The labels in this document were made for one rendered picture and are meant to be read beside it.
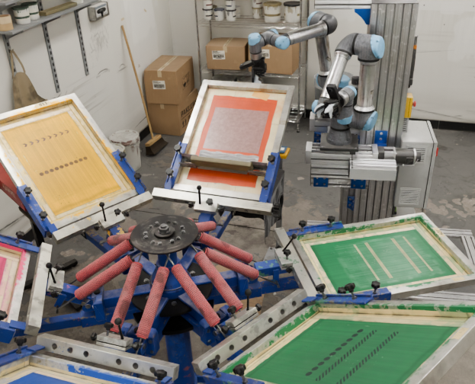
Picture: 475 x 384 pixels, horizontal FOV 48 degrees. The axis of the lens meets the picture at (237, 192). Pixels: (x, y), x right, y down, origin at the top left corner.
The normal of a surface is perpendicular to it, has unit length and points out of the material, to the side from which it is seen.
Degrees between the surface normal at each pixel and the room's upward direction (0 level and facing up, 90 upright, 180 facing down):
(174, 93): 90
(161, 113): 90
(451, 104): 90
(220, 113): 32
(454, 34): 90
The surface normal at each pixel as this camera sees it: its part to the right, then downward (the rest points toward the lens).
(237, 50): -0.18, 0.48
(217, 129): -0.19, -0.47
